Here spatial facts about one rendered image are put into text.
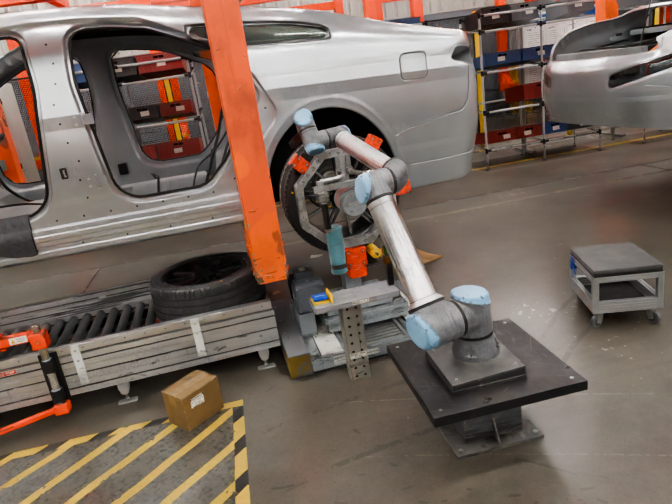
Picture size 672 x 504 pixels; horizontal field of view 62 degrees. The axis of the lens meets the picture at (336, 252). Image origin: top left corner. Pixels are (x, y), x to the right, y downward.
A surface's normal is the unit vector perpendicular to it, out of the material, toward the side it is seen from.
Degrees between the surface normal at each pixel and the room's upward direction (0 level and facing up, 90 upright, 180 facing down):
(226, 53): 90
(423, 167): 90
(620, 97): 91
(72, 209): 92
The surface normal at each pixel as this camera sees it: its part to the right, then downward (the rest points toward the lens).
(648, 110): -0.61, 0.57
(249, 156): 0.24, 0.27
